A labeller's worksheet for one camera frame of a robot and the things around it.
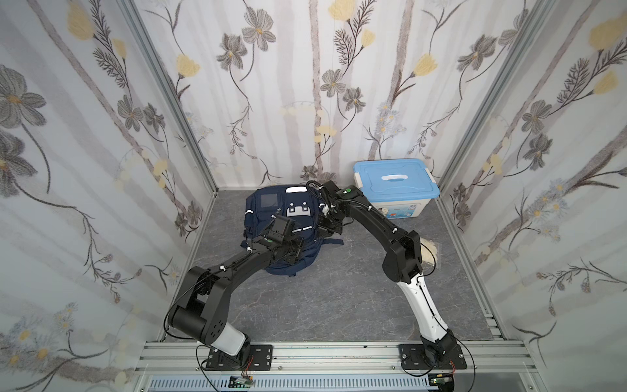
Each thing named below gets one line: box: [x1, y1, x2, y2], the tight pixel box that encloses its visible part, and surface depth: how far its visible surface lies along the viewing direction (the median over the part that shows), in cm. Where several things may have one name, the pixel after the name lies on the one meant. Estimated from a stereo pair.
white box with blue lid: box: [353, 158, 441, 220], surface depth 103 cm
